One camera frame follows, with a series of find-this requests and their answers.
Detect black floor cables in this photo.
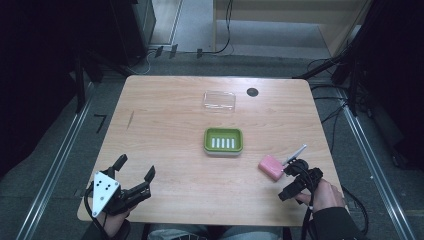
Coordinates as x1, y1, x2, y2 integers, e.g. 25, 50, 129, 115
306, 58, 371, 156

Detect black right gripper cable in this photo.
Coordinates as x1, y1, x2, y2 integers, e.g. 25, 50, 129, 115
289, 163, 321, 240

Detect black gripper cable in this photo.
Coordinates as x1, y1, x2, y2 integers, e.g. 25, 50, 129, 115
83, 184, 109, 239
289, 163, 321, 240

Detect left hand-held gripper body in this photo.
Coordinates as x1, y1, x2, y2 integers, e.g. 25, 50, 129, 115
85, 168, 152, 218

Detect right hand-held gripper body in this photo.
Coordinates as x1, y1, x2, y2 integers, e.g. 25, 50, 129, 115
281, 144, 325, 201

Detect person's right hand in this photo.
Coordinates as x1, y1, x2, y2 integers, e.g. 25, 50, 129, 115
294, 179, 347, 213

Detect green soap dish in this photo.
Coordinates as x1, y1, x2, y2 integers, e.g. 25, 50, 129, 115
203, 127, 244, 158

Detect pink soap bar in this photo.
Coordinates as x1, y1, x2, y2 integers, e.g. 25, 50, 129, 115
258, 154, 285, 183

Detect person's legs in jeans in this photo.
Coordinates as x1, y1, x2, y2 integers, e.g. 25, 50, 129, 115
146, 223, 284, 240

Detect white floor cable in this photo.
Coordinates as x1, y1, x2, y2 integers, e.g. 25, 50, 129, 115
128, 49, 158, 76

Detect black hanging cable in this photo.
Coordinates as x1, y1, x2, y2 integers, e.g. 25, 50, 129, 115
199, 0, 235, 56

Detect dark cabinet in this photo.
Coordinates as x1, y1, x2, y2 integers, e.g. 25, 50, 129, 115
109, 0, 158, 66

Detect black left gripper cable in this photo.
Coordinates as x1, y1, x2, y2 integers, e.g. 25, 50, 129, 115
83, 184, 109, 239

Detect light wooden shelf unit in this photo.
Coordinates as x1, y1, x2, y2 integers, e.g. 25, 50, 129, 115
212, 0, 373, 58

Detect metal floor rail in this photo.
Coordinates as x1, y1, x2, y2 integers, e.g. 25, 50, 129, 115
339, 99, 418, 240
14, 81, 96, 240

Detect person's left hand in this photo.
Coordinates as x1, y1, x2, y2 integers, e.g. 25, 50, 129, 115
95, 204, 138, 240

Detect black metal stand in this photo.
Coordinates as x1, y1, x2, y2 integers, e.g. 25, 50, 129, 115
292, 31, 371, 118
71, 49, 134, 114

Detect clear plastic lid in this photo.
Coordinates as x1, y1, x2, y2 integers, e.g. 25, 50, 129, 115
203, 89, 237, 113

